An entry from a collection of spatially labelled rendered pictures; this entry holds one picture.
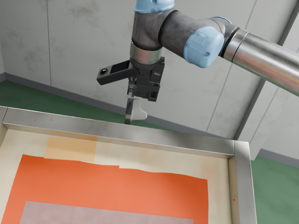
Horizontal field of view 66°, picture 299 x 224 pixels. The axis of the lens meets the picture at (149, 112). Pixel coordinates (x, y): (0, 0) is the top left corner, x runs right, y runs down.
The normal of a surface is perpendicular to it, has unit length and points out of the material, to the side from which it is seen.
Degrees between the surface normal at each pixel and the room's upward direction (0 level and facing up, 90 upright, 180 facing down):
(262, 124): 90
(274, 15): 90
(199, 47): 81
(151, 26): 93
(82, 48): 90
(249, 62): 110
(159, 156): 32
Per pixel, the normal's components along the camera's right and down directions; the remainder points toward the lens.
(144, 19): -0.48, 0.55
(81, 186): 0.15, -0.43
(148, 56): 0.14, 0.75
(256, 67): -0.62, 0.61
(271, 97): -0.25, 0.47
